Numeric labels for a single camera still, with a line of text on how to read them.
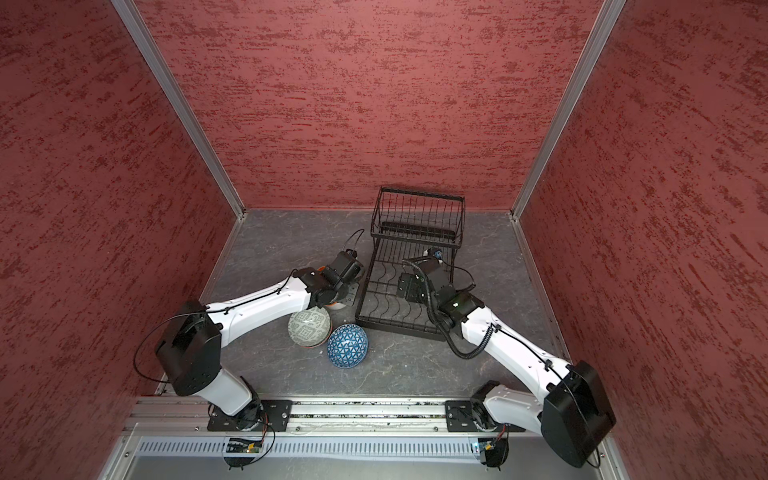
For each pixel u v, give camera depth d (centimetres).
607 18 72
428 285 60
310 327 85
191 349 44
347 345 83
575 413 39
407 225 106
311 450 77
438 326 56
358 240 113
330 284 64
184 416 76
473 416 65
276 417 74
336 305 90
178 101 87
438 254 71
